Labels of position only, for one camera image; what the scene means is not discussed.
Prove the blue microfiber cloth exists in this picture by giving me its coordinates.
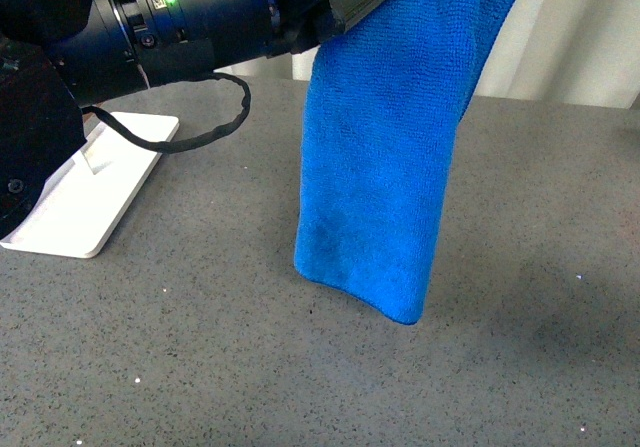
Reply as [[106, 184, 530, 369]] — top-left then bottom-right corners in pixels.
[[294, 0, 515, 325]]

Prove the white towel rack stand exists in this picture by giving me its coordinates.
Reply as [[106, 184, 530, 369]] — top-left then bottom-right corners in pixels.
[[1, 122, 160, 259]]

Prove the black sleeved cable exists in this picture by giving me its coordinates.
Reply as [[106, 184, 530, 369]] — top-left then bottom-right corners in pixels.
[[82, 70, 252, 155]]

